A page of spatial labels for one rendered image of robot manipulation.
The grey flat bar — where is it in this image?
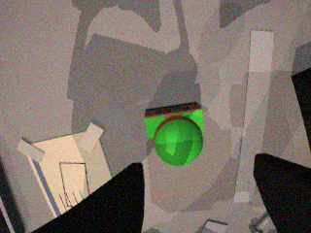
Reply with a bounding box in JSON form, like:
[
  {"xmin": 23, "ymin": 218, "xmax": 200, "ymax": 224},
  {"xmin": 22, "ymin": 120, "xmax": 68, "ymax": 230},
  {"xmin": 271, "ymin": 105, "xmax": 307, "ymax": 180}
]
[{"xmin": 232, "ymin": 30, "xmax": 273, "ymax": 203}]

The cream inspection card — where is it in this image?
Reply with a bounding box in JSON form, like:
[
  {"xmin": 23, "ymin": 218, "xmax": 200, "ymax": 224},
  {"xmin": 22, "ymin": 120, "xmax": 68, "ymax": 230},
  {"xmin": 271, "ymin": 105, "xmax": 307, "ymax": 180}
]
[{"xmin": 17, "ymin": 121, "xmax": 113, "ymax": 217}]

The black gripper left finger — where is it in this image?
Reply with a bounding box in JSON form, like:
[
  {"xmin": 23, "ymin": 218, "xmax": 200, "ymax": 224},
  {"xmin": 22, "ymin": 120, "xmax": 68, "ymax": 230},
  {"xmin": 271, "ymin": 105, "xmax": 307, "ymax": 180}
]
[{"xmin": 31, "ymin": 162, "xmax": 145, "ymax": 233}]

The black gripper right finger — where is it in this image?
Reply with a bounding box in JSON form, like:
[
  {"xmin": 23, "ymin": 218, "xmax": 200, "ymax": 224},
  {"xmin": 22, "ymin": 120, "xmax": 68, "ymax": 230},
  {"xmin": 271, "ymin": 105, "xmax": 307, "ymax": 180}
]
[{"xmin": 253, "ymin": 152, "xmax": 311, "ymax": 233}]

